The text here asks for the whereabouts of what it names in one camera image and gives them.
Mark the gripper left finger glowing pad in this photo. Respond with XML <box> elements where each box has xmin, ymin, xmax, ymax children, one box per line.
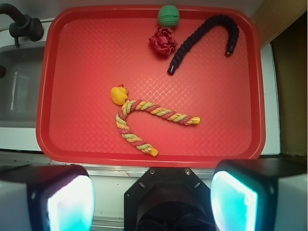
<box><xmin>0</xmin><ymin>165</ymin><xmax>95</xmax><ymax>231</ymax></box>

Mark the grey sink basin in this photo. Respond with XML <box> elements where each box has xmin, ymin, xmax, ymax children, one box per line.
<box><xmin>0</xmin><ymin>42</ymin><xmax>46</xmax><ymax>128</ymax></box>

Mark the green rubber ball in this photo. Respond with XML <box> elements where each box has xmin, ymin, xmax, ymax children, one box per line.
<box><xmin>157</xmin><ymin>5</ymin><xmax>180</xmax><ymax>28</ymax></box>

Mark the yellow rubber duck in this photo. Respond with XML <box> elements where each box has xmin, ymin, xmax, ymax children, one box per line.
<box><xmin>110</xmin><ymin>84</ymin><xmax>128</xmax><ymax>105</ymax></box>

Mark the black faucet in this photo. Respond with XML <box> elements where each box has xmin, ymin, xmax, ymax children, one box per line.
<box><xmin>0</xmin><ymin>3</ymin><xmax>44</xmax><ymax>48</ymax></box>

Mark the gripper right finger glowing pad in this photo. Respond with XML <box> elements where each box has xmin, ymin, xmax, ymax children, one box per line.
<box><xmin>211</xmin><ymin>158</ymin><xmax>308</xmax><ymax>231</ymax></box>

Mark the red plastic tray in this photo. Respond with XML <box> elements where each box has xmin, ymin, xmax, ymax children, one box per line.
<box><xmin>36</xmin><ymin>6</ymin><xmax>266</xmax><ymax>168</ymax></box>

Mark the dark purple rope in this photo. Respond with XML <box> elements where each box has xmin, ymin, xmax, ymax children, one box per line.
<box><xmin>167</xmin><ymin>14</ymin><xmax>240</xmax><ymax>76</ymax></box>

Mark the red fabric scrunchie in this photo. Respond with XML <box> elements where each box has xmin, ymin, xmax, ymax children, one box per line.
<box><xmin>149</xmin><ymin>26</ymin><xmax>178</xmax><ymax>56</ymax></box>

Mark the multicolour twisted rope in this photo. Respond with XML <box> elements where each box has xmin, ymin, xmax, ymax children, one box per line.
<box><xmin>115</xmin><ymin>100</ymin><xmax>201</xmax><ymax>157</ymax></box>

